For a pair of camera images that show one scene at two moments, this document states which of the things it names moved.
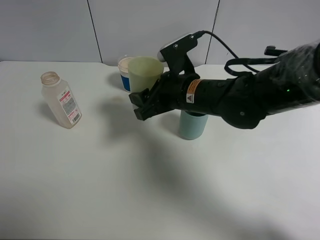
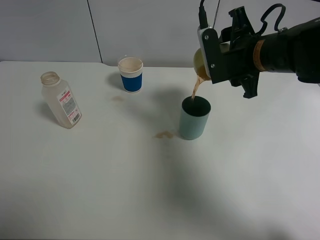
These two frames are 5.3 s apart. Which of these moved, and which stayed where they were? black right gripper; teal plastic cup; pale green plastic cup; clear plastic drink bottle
Moved: pale green plastic cup; black right gripper
Stayed: clear plastic drink bottle; teal plastic cup
